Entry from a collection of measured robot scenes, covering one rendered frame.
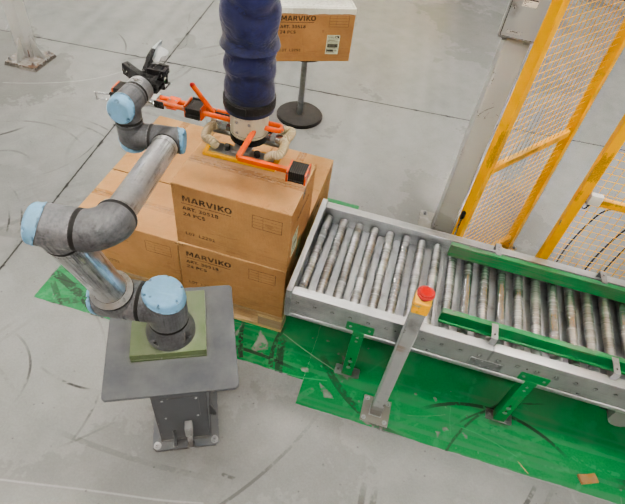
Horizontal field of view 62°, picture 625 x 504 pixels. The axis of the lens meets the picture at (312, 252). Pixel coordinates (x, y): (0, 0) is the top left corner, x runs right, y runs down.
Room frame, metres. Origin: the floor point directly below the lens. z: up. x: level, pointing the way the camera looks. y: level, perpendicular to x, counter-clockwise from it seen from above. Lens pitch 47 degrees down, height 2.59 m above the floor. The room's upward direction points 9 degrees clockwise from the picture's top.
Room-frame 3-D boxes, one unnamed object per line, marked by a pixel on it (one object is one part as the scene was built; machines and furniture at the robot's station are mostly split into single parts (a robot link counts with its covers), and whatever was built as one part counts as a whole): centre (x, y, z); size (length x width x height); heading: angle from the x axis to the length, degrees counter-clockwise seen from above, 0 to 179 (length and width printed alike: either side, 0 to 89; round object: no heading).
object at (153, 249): (2.29, 0.62, 0.34); 1.20 x 1.00 x 0.40; 81
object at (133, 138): (1.46, 0.67, 1.46); 0.12 x 0.09 x 0.12; 91
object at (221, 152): (1.86, 0.37, 1.14); 0.34 x 0.10 x 0.05; 81
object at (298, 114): (3.94, 0.29, 0.31); 0.40 x 0.40 x 0.62
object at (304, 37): (3.94, 0.29, 0.82); 0.60 x 0.40 x 0.40; 107
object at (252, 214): (1.95, 0.37, 0.74); 0.60 x 0.40 x 0.40; 80
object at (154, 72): (1.63, 0.65, 1.58); 0.12 x 0.09 x 0.08; 171
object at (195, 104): (1.99, 0.61, 1.24); 0.10 x 0.08 x 0.06; 171
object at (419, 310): (1.30, -0.46, 0.50); 0.07 x 0.07 x 1.00; 81
